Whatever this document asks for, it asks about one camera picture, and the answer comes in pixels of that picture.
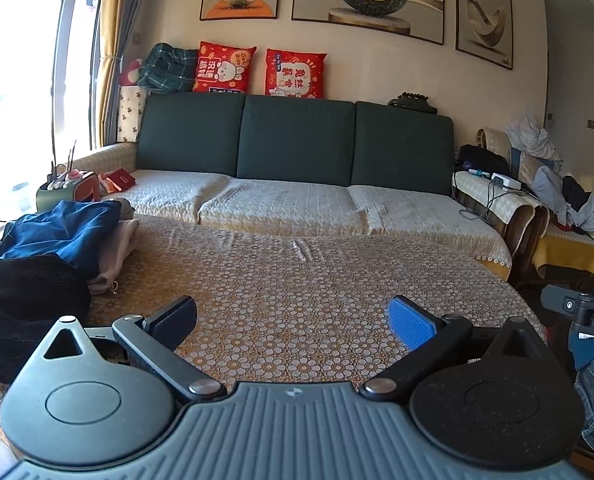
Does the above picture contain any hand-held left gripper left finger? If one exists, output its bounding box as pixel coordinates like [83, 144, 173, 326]
[42, 295, 228, 403]

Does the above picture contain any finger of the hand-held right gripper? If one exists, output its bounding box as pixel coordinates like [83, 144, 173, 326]
[542, 284, 582, 313]

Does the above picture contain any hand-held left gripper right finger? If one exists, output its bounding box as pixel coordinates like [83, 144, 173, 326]
[359, 296, 550, 403]

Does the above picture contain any pile of pale clothes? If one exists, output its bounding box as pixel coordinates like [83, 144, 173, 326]
[506, 115, 594, 235]

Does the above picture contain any teal cloth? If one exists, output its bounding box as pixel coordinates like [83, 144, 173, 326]
[569, 336, 594, 372]

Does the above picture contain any yellow seat cushion cover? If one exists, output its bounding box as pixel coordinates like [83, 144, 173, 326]
[534, 220, 594, 282]

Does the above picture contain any beige garment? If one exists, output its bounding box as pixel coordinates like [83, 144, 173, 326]
[87, 199, 140, 297]

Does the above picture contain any wooden armchair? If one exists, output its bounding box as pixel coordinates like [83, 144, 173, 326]
[452, 127, 594, 288]

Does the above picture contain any white power strip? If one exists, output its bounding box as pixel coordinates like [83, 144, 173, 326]
[492, 172, 522, 192]

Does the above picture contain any blue garment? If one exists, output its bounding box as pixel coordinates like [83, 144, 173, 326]
[0, 200, 124, 279]

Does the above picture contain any red booklet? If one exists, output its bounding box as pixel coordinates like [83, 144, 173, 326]
[101, 170, 136, 194]

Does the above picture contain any black garment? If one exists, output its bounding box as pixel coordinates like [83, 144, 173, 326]
[0, 254, 92, 382]

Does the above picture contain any black bag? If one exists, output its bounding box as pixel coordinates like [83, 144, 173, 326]
[457, 145, 510, 179]

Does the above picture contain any green storage box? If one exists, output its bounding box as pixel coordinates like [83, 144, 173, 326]
[36, 140, 100, 214]

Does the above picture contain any patterned paper bag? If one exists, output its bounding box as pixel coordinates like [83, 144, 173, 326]
[117, 85, 150, 143]

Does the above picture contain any dark green sofa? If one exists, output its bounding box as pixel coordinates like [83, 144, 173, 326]
[72, 92, 514, 281]

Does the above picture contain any black object on sofa back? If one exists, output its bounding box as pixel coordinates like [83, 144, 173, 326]
[388, 91, 438, 114]

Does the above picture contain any red mushroom plush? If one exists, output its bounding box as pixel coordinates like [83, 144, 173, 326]
[119, 59, 145, 87]

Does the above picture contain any green plaid blanket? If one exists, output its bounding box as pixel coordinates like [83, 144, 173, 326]
[137, 42, 200, 95]

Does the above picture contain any red printed pillow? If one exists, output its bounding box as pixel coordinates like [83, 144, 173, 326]
[193, 41, 258, 95]
[265, 49, 328, 101]

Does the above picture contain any small painting orange top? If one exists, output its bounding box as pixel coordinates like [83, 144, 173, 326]
[454, 0, 512, 70]

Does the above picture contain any yellow grey curtain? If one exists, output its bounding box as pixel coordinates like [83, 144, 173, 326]
[94, 0, 138, 151]

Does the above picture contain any grey power cable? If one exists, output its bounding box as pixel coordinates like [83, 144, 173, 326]
[459, 178, 500, 222]

